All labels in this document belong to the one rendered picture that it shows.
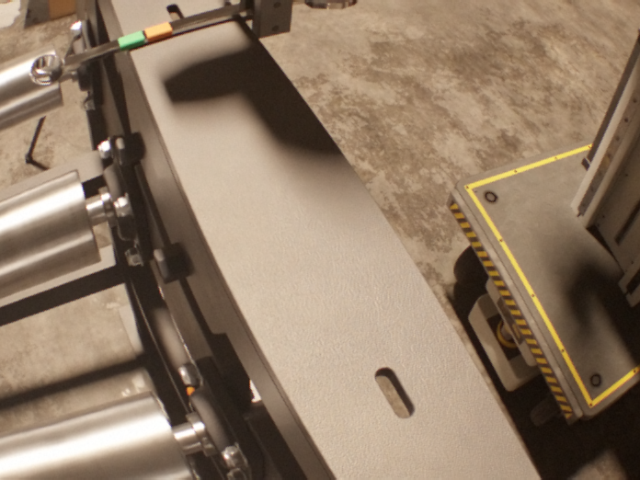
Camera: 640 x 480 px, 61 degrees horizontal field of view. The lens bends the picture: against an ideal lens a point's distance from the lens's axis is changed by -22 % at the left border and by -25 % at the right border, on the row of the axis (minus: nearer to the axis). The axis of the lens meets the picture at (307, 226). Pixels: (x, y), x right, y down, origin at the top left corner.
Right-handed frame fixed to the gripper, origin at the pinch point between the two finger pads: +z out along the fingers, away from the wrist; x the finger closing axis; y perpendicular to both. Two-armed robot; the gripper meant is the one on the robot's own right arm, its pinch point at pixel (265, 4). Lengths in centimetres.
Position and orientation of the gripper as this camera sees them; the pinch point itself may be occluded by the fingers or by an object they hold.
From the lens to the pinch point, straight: 49.2
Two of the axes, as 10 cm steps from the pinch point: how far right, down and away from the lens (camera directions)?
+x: -4.4, -7.4, 5.1
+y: 9.0, -3.1, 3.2
